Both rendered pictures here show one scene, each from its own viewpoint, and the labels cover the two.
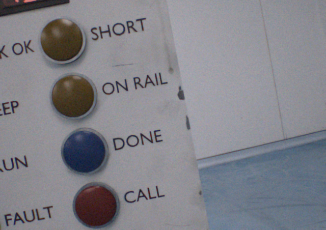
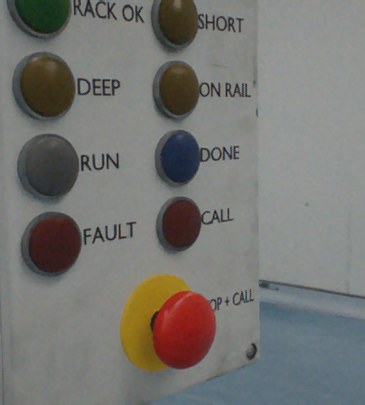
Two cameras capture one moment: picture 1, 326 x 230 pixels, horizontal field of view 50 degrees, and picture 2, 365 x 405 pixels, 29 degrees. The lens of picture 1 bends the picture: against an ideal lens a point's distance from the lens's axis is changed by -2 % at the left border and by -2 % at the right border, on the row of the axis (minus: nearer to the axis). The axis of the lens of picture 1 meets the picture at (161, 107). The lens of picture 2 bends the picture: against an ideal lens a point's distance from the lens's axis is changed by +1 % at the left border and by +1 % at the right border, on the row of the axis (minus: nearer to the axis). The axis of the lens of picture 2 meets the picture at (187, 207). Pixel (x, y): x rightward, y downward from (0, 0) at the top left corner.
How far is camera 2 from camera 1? 31 cm
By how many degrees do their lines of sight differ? 42
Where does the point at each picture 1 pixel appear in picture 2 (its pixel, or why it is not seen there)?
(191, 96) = not seen: outside the picture
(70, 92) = (183, 84)
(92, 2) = not seen: outside the picture
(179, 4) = not seen: outside the picture
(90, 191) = (184, 205)
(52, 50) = (173, 28)
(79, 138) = (183, 141)
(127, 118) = (214, 127)
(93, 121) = (187, 124)
